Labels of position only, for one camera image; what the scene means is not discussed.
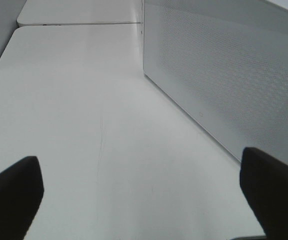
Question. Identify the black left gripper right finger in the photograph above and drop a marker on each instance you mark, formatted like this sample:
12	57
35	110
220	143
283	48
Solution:
264	182

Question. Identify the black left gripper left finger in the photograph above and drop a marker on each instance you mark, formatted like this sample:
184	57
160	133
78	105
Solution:
21	193

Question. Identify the white microwave door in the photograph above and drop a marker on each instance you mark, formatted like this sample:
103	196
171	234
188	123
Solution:
225	63

